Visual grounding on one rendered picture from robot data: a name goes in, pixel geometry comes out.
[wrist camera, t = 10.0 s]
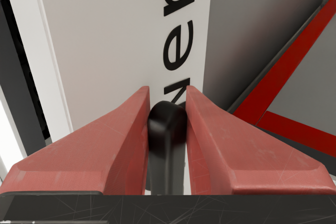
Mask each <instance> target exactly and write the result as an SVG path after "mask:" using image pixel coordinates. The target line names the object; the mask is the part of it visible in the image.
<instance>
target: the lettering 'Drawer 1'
mask: <svg viewBox="0 0 336 224"><path fill-rule="evenodd" d="M165 1H166V3H167V4H168V5H167V6H165V7H163V16H167V15H169V14H171V13H173V12H175V11H177V10H179V9H181V8H183V7H185V6H187V5H188V4H190V3H192V2H194V1H195V0H177V1H173V0H165ZM187 24H188V30H189V40H188V46H187V49H186V51H185V53H184V55H183V56H182V57H181V58H180V53H181V24H180V25H178V26H177V27H175V28H174V29H173V30H172V31H171V32H170V34H169V35H168V37H167V39H166V42H165V44H164V49H163V62H164V65H165V67H166V69H167V70H170V71H173V70H176V69H178V68H179V67H181V66H182V65H183V64H184V62H185V61H186V59H187V57H188V55H189V53H190V51H191V48H192V43H193V35H194V28H193V21H192V20H190V21H189V22H187ZM175 36H176V60H175V62H174V63H171V62H170V61H169V46H170V43H171V41H172V40H173V38H174V37H175ZM188 85H190V78H187V79H185V80H182V81H180V82H177V83H175V84H172V85H170V86H167V87H165V88H164V95H166V94H168V93H170V92H173V91H175V90H177V89H179V88H182V89H181V90H180V92H179V93H178V94H177V95H176V96H175V98H174V99H173V100H172V101H171V102H172V103H174V104H175V103H176V102H177V100H178V99H179V98H180V97H181V95H182V94H183V93H184V92H185V90H186V89H187V86H188ZM179 106H181V107H182V108H184V109H186V101H185V102H183V103H181V104H179Z"/></svg>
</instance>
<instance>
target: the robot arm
mask: <svg viewBox="0 0 336 224"><path fill-rule="evenodd" d="M185 110H186V113H187V130H186V148H187V159H188V169H189V180H190V190H191V195H145V189H146V178H147V168H148V157H149V134H148V116H149V113H150V111H151V107H150V87H149V86H142V87H141V88H140V89H139V90H138V91H136V92H135V93H134V94H133V95H132V96H131V97H129V98H128V99H127V100H126V101H125V102H124V103H123V104H121V105H120V106H119V107H118V108H116V109H114V110H113V111H111V112H108V113H107V114H105V115H103V116H101V117H99V118H97V119H96V120H94V121H92V122H90V123H88V124H86V125H85V126H83V127H81V128H79V129H77V130H75V131H74V132H72V133H70V134H68V135H66V136H64V137H62V138H61V139H59V140H57V141H55V142H53V143H51V144H50V145H48V146H46V147H44V148H42V149H40V150H39V151H37V152H35V153H33V154H31V155H29V156H28V157H26V158H24V159H22V160H20V161H18V162H17V163H15V164H13V165H12V167H11V168H10V170H9V172H8V174H7V175H6V177H5V179H4V181H3V183H2V185H1V186H0V224H336V186H335V184H334V182H333V180H332V178H331V176H330V175H329V173H328V171H327V169H326V167H325V166H324V165H323V164H322V163H321V162H319V161H317V160H315V159H314V158H312V157H310V156H308V155H306V154H304V153H303V152H301V151H299V150H297V149H295V148H293V147H291V146H290V145H288V144H286V143H284V142H282V141H280V140H278V139H277V138H275V137H273V136H271V135H269V134H267V133H265V132H264V131H262V130H260V129H258V128H256V127H254V126H253V125H251V124H249V123H247V122H245V121H243V120H241V119H240V118H238V117H236V116H234V115H232V114H230V113H228V112H226V111H224V110H222V109H221V108H219V107H218V106H216V105H215V104H214V103H213V102H212V101H210V100H209V99H208V98H207V97H206V96H205V95H203V94H202V93H201V92H200V91H199V90H198V89H196V88H195V87H194V86H192V85H188V86H187V87H186V103H185Z"/></svg>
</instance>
